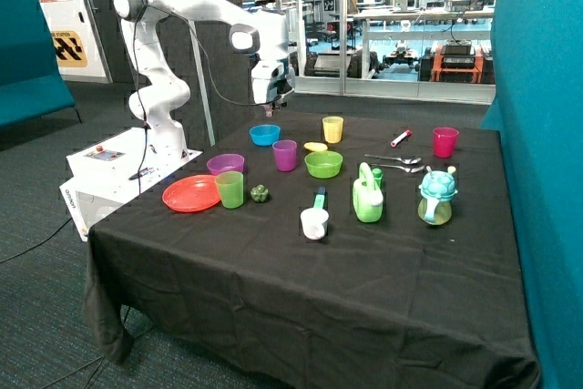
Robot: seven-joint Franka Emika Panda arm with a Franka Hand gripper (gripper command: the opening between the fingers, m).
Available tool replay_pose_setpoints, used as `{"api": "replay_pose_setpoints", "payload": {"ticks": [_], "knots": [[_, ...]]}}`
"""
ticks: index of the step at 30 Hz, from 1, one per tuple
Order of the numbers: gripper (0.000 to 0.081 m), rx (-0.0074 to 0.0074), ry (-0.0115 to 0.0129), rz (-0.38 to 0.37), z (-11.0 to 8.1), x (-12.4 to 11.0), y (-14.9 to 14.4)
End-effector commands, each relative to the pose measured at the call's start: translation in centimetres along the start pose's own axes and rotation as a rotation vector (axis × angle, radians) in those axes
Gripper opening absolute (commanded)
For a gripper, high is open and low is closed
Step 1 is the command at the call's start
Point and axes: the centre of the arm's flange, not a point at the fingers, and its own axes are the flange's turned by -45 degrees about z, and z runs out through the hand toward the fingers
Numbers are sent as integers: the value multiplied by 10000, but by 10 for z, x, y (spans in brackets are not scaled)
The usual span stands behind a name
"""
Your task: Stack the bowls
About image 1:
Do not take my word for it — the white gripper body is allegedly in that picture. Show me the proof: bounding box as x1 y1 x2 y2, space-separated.
251 58 295 106

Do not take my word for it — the blue plastic bowl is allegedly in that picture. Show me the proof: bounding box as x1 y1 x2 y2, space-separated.
249 124 281 147

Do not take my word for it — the purple plastic bowl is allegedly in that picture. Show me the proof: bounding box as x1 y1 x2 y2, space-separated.
207 153 245 176

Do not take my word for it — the green plastic bowl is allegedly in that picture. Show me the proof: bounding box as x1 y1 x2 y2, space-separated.
304 150 343 179

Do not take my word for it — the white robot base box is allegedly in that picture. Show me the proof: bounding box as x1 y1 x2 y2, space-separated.
60 128 201 242

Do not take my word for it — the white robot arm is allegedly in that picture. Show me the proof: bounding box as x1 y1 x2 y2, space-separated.
114 0 295 161

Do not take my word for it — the purple plastic cup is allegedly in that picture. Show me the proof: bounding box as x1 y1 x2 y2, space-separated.
272 139 297 172

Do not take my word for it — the yellow toy lemon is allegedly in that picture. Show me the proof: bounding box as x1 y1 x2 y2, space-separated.
303 142 328 152

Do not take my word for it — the yellow plastic cup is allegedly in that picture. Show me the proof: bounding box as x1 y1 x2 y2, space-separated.
322 116 344 144

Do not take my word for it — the green plastic cup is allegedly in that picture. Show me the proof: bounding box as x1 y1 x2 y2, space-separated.
215 171 244 210

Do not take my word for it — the green toy pepper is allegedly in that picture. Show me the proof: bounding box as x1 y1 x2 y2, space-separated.
250 184 270 203

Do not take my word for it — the red plastic plate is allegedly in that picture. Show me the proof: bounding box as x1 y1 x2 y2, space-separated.
162 175 220 213

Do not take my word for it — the green toy watering can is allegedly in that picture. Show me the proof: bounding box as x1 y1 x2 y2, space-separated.
353 162 384 223

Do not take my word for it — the red white marker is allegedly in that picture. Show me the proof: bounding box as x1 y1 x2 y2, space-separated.
390 129 412 148

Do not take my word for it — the upper metal spoon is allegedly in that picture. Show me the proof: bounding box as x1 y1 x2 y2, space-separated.
364 154 423 165

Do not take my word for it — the metal spoon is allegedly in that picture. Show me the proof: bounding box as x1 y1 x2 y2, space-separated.
364 154 423 165
371 163 425 174

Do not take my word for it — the black marker on base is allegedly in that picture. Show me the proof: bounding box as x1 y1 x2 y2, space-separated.
128 168 155 180

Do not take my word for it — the black tablecloth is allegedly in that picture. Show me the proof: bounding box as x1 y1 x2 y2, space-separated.
84 118 541 388

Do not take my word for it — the lower metal spoon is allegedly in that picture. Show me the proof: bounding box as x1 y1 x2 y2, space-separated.
371 163 425 174

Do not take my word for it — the pink plastic cup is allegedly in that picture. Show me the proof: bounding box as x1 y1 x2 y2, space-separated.
433 127 459 159

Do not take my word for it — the turtle sippy cup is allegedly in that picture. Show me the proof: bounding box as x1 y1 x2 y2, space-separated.
417 166 457 226

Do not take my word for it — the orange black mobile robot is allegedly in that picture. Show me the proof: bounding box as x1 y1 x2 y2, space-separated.
430 40 484 84

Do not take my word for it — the yellow black sign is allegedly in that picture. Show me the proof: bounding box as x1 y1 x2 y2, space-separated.
51 30 87 68

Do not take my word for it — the teal sofa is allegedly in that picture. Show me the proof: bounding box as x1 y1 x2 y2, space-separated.
0 0 76 128

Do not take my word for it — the teal partition panel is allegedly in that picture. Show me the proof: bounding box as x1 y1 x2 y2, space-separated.
482 0 582 388

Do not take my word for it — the white measuring scoop green handle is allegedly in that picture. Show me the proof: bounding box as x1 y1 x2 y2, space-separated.
300 187 329 241

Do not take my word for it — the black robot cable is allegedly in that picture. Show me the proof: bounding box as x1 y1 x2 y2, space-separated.
128 4 274 183

